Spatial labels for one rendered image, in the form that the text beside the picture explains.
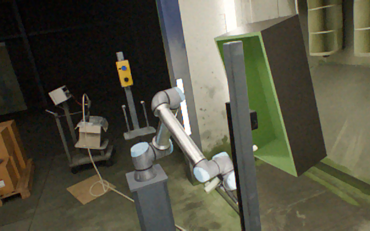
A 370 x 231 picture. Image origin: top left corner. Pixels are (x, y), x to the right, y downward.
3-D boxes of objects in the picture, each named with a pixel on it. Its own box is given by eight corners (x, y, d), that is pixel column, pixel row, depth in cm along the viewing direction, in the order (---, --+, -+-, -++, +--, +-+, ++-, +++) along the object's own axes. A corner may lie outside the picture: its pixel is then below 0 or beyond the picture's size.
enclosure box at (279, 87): (276, 137, 282) (245, 24, 242) (327, 156, 229) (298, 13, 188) (250, 154, 272) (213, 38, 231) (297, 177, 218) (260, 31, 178)
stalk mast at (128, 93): (152, 187, 331) (122, 51, 285) (153, 190, 325) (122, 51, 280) (147, 189, 329) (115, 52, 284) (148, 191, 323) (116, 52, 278)
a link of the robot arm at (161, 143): (145, 150, 234) (158, 85, 181) (162, 143, 243) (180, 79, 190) (155, 164, 227) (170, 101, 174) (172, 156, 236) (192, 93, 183)
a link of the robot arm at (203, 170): (145, 91, 174) (205, 178, 144) (161, 87, 180) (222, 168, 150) (142, 103, 182) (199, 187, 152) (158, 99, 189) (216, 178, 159)
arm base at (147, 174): (136, 184, 214) (133, 173, 211) (133, 174, 231) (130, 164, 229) (159, 177, 219) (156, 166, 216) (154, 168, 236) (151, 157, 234)
